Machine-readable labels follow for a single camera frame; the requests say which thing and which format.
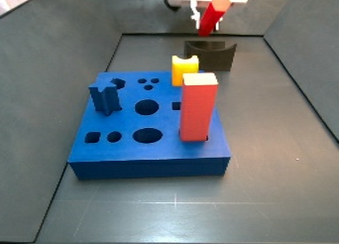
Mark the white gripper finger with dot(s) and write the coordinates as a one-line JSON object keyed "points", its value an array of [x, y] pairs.
{"points": [[217, 25], [194, 16]]}

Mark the red hexagon prism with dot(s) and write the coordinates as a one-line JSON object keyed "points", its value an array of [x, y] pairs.
{"points": [[214, 11]]}

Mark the black curved holder stand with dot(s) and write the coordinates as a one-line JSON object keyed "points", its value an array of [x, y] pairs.
{"points": [[214, 54]]}

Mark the yellow notched block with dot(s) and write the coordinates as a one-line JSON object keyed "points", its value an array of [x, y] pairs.
{"points": [[182, 66]]}

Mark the tall red square prism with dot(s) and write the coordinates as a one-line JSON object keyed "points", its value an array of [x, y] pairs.
{"points": [[197, 104]]}

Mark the blue star prism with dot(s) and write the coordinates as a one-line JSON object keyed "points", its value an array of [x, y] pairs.
{"points": [[104, 97]]}

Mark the blue shape sorter block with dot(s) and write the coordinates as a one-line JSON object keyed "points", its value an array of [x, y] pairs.
{"points": [[133, 142]]}

